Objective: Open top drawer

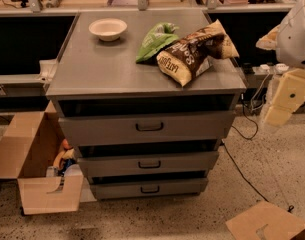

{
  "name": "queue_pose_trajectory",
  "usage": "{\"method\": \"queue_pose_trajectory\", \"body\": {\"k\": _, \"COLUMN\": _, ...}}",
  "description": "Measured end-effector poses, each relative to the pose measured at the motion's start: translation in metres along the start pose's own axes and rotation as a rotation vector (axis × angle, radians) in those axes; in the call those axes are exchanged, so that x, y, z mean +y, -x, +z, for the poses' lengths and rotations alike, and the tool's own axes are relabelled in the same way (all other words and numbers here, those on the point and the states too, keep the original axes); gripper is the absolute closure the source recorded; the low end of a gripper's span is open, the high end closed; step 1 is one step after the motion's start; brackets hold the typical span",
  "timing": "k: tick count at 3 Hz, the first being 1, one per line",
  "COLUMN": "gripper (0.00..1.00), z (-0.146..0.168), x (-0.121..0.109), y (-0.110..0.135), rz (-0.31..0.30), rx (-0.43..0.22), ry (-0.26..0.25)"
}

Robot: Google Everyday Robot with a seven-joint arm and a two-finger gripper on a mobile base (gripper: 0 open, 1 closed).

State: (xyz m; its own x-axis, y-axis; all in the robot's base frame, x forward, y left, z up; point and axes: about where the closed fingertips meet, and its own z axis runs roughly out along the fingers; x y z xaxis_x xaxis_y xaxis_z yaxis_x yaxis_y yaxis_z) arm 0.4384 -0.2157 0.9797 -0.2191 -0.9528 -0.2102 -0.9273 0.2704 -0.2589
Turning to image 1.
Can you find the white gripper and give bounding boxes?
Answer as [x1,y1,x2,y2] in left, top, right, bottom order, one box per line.
[256,7,305,127]

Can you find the grey top drawer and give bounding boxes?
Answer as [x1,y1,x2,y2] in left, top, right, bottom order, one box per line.
[59,111,235,146]

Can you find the grey drawer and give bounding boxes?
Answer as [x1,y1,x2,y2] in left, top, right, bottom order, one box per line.
[91,178,208,200]
[78,151,218,177]
[59,111,235,146]

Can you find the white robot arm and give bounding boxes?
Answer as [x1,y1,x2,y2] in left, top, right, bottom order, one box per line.
[256,0,305,128]

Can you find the grey drawer cabinet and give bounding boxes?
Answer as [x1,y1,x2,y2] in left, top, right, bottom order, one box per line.
[46,9,245,187]

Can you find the grey bottom drawer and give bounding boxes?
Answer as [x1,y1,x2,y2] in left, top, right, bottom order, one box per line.
[91,178,208,200]

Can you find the grey middle drawer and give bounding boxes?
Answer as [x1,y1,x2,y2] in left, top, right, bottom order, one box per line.
[78,151,218,177]

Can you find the open cardboard box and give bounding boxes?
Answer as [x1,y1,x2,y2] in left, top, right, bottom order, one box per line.
[0,104,84,215]

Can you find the white power strip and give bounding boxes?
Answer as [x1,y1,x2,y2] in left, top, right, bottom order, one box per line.
[259,63,289,74]

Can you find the brown chip bag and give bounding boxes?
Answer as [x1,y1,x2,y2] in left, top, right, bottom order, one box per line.
[157,20,239,87]

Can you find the green chip bag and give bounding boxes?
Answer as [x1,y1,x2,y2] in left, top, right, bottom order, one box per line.
[136,22,179,64]

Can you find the flat cardboard piece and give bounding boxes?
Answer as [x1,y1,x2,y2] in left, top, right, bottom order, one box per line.
[226,201,305,240]

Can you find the white bowl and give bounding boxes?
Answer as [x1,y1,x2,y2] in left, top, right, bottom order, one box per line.
[89,18,127,42]

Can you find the items inside cardboard box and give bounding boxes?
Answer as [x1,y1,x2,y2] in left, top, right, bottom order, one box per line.
[46,139,82,177]

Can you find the black floor cable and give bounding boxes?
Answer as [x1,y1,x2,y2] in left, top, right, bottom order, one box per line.
[221,103,296,214]

